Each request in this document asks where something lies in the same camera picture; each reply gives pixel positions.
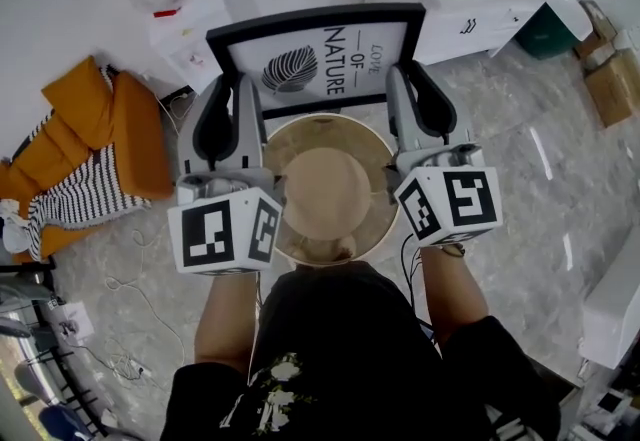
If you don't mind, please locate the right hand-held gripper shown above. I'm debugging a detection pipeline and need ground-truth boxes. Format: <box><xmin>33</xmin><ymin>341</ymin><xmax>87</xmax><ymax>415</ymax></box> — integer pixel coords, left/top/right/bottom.
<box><xmin>383</xmin><ymin>60</ymin><xmax>504</xmax><ymax>248</ymax></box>

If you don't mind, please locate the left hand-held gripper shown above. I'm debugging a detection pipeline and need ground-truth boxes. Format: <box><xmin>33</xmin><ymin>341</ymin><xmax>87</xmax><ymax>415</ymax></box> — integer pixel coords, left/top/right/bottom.
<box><xmin>167</xmin><ymin>72</ymin><xmax>288</xmax><ymax>277</ymax></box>

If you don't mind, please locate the black framed leaf picture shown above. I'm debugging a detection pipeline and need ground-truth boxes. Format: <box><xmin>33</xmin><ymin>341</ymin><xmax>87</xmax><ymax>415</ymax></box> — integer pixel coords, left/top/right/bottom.
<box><xmin>205</xmin><ymin>2</ymin><xmax>427</xmax><ymax>122</ymax></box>

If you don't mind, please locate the person's left forearm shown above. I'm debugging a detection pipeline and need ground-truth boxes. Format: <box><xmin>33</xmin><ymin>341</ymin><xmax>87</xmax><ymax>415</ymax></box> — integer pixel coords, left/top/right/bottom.
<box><xmin>193</xmin><ymin>271</ymin><xmax>262</xmax><ymax>378</ymax></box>

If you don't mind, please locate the person's right forearm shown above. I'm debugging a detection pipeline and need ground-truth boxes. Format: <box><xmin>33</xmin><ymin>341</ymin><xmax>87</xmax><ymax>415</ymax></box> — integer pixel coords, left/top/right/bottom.
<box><xmin>418</xmin><ymin>243</ymin><xmax>491</xmax><ymax>346</ymax></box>

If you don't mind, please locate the round glass coffee table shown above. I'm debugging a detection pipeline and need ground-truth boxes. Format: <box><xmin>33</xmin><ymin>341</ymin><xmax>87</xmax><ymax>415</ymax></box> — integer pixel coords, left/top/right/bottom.
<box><xmin>262</xmin><ymin>112</ymin><xmax>401</xmax><ymax>266</ymax></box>

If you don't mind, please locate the orange sofa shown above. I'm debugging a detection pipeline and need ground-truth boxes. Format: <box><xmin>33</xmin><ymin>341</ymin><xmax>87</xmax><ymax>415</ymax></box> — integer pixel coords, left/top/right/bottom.
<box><xmin>0</xmin><ymin>54</ymin><xmax>176</xmax><ymax>265</ymax></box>

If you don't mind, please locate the white water dispenser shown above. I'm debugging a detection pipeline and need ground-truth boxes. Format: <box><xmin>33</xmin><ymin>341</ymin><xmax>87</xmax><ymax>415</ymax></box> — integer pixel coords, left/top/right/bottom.
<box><xmin>147</xmin><ymin>0</ymin><xmax>236</xmax><ymax>96</ymax></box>

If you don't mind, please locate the green bin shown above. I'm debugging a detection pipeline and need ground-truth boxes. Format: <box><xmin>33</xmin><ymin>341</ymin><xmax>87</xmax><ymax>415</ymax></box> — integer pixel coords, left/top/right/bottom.
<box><xmin>514</xmin><ymin>3</ymin><xmax>582</xmax><ymax>62</ymax></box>

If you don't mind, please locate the black white striped blanket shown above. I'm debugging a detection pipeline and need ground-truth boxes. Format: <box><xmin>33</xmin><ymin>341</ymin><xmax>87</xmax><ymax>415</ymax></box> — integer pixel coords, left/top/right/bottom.
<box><xmin>24</xmin><ymin>66</ymin><xmax>153</xmax><ymax>263</ymax></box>

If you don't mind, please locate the white curved board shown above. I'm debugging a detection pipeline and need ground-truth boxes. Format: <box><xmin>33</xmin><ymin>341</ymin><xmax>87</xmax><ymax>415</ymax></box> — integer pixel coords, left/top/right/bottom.
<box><xmin>542</xmin><ymin>0</ymin><xmax>595</xmax><ymax>43</ymax></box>

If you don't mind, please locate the large cardboard box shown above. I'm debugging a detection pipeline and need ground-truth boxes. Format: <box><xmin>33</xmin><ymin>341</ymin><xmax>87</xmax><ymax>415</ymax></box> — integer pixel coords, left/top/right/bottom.
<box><xmin>582</xmin><ymin>48</ymin><xmax>640</xmax><ymax>129</ymax></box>

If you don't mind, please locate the small cardboard box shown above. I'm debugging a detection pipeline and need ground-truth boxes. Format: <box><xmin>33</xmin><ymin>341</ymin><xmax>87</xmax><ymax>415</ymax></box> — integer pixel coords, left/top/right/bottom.
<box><xmin>572</xmin><ymin>0</ymin><xmax>619</xmax><ymax>60</ymax></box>

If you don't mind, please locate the white crumpled cloth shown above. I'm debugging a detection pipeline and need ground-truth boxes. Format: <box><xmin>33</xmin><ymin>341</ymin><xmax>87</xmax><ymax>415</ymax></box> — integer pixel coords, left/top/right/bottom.
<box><xmin>0</xmin><ymin>198</ymin><xmax>32</xmax><ymax>253</ymax></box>

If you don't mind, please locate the person's black printed shirt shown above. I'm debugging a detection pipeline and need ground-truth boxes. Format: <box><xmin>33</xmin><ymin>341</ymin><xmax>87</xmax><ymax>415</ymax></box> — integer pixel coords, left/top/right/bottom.
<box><xmin>159</xmin><ymin>261</ymin><xmax>562</xmax><ymax>441</ymax></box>

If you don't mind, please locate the white low cabinet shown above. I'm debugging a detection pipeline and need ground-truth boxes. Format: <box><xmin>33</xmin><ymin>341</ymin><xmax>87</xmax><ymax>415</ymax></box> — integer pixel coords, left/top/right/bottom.
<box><xmin>579</xmin><ymin>223</ymin><xmax>640</xmax><ymax>371</ymax></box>

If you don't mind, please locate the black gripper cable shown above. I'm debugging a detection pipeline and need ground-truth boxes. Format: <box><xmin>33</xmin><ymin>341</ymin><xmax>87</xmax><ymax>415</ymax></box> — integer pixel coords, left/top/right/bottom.
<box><xmin>399</xmin><ymin>233</ymin><xmax>467</xmax><ymax>345</ymax></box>

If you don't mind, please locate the long white floor cable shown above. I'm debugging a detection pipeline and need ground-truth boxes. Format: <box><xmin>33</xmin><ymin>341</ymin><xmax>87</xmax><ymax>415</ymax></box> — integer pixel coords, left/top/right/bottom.
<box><xmin>103</xmin><ymin>227</ymin><xmax>187</xmax><ymax>366</ymax></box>

